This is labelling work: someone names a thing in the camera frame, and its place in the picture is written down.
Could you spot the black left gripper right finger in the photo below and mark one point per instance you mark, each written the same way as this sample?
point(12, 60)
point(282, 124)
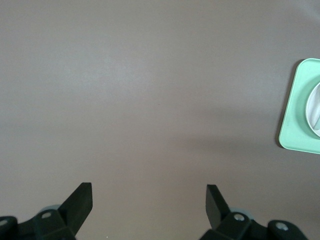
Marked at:
point(216, 210)

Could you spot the teal green plastic spoon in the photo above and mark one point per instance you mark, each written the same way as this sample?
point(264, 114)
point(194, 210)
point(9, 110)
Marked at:
point(318, 117)

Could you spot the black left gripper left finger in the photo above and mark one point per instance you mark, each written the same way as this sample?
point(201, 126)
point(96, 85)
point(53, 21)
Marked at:
point(77, 207)

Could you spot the light green rectangular tray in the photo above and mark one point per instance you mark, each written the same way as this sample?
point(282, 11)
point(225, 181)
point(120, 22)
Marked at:
point(292, 120)

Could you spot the round beige plate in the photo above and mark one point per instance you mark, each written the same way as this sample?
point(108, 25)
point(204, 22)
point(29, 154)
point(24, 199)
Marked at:
point(312, 112)

